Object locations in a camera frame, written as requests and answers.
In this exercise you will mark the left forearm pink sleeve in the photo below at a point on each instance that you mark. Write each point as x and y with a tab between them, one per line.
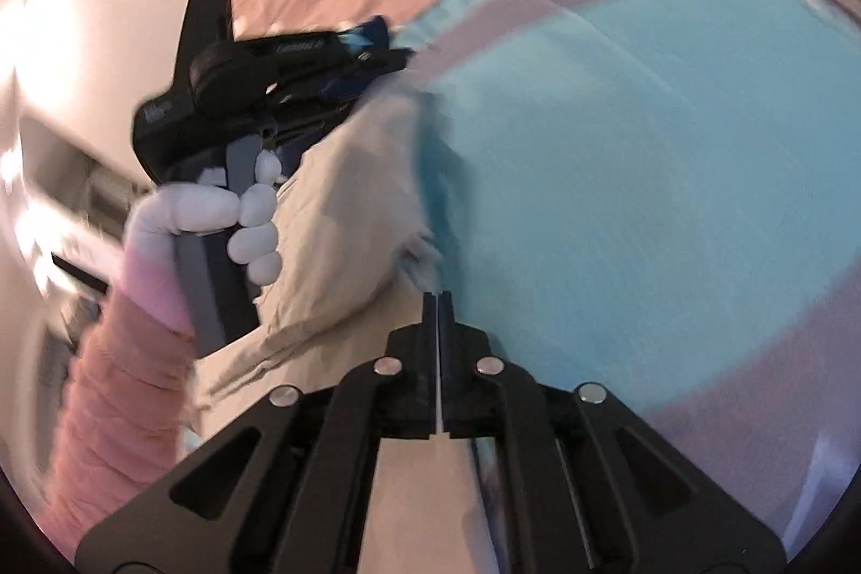
119	427

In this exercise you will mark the left white gloved hand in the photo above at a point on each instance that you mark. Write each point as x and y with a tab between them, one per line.
208	224

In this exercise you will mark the navy star fleece blanket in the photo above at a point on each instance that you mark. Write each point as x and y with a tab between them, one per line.
317	96

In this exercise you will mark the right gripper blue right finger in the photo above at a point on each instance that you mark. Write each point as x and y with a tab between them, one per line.
468	401

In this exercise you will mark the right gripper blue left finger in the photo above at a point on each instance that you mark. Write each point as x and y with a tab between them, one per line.
413	413

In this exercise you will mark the light grey t-shirt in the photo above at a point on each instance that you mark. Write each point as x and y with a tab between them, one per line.
357	257

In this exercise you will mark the blue grey patterned duvet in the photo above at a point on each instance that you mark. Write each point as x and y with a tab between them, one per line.
663	195

